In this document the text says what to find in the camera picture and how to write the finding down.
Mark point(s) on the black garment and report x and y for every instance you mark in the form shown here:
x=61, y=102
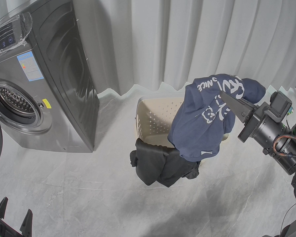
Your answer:
x=162, y=167

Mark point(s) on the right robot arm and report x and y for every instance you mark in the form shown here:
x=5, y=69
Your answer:
x=289, y=154

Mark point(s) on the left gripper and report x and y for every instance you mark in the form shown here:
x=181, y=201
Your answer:
x=2, y=227

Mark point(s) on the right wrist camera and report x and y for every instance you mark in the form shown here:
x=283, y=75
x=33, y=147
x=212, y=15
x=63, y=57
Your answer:
x=281, y=107

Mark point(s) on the white curtain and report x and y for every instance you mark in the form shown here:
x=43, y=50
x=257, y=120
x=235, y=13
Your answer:
x=187, y=33

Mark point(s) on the dark blue T-shirt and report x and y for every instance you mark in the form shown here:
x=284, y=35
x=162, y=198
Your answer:
x=197, y=137

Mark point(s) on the cream laundry basket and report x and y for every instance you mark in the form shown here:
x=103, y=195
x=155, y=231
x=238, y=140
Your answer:
x=154, y=122

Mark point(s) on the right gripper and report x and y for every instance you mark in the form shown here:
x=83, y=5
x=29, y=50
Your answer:
x=257, y=129

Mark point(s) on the grey washing machine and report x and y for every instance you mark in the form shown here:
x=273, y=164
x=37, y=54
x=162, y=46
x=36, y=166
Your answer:
x=56, y=88

